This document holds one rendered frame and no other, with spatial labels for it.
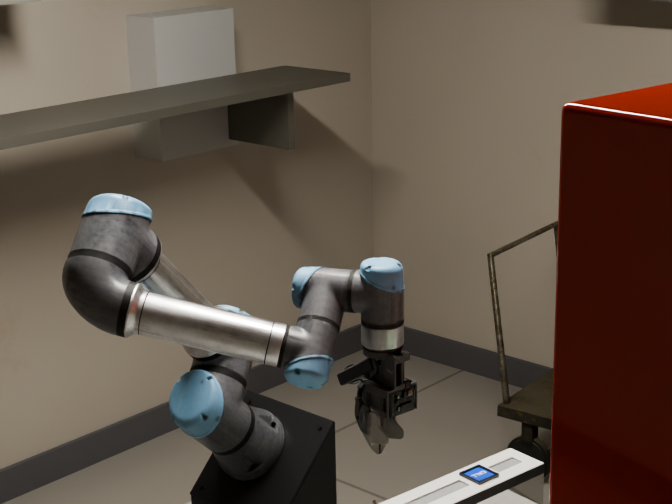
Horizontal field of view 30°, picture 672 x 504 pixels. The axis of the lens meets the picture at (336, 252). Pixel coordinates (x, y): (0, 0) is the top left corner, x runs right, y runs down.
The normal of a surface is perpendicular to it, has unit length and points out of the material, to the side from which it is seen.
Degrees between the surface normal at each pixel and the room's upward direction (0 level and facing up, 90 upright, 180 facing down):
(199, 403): 51
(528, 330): 90
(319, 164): 90
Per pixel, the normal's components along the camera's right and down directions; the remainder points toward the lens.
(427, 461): -0.02, -0.96
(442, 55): -0.67, 0.22
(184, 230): 0.74, 0.18
